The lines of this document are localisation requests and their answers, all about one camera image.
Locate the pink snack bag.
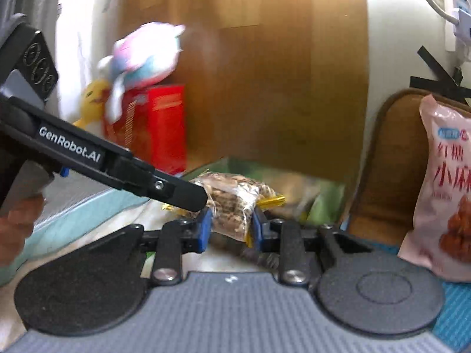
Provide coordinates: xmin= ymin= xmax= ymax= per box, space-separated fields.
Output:
xmin=397 ymin=94 xmax=471 ymax=284

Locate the person's left hand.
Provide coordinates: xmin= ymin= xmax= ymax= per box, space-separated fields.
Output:
xmin=0 ymin=194 xmax=47 ymax=266

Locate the black tape strip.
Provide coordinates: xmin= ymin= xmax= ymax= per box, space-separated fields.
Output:
xmin=417 ymin=46 xmax=465 ymax=86
xmin=409 ymin=75 xmax=471 ymax=106

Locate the brown seat cushion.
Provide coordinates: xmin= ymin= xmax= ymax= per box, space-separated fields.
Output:
xmin=348 ymin=88 xmax=471 ymax=251

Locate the red gift bag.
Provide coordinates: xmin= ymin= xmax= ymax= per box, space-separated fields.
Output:
xmin=103 ymin=84 xmax=187 ymax=175

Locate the white power strip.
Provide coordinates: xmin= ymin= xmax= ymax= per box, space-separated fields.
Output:
xmin=445 ymin=0 xmax=471 ymax=53

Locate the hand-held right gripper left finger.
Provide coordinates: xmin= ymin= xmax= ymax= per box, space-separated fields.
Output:
xmin=120 ymin=209 xmax=213 ymax=285

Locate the wooden board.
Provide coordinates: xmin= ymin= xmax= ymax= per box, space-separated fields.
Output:
xmin=118 ymin=0 xmax=369 ymax=186

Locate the clear bag of nuts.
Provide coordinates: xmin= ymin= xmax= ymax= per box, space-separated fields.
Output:
xmin=189 ymin=172 xmax=286 ymax=244

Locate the yellow duck plush toy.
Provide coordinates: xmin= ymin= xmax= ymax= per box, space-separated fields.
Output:
xmin=72 ymin=79 xmax=111 ymax=130

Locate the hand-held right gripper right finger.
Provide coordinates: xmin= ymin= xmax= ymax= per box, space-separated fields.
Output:
xmin=251 ymin=209 xmax=372 ymax=286

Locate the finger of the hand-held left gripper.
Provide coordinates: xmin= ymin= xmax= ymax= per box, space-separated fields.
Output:
xmin=110 ymin=151 xmax=209 ymax=213

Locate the pastel plush toy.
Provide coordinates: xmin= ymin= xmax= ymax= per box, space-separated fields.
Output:
xmin=97 ymin=21 xmax=186 ymax=122

